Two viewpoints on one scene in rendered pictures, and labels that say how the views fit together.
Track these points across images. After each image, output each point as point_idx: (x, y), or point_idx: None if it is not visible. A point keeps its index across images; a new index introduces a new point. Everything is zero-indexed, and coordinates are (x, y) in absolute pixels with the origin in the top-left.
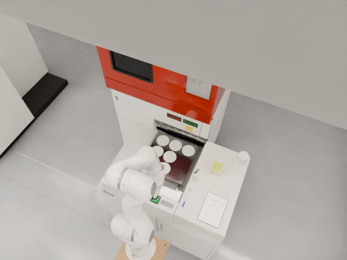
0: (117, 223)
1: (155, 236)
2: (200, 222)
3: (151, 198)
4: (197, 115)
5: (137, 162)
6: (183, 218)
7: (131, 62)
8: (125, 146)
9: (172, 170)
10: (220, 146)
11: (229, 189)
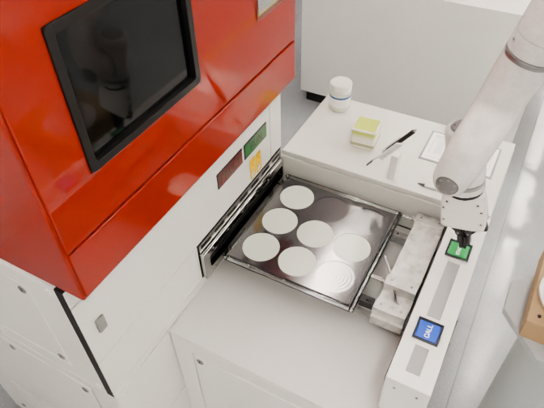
0: None
1: (540, 269)
2: (496, 174)
3: (486, 227)
4: (279, 73)
5: None
6: (495, 200)
7: (135, 57)
8: (254, 363)
9: (357, 231)
10: (300, 130)
11: (407, 127)
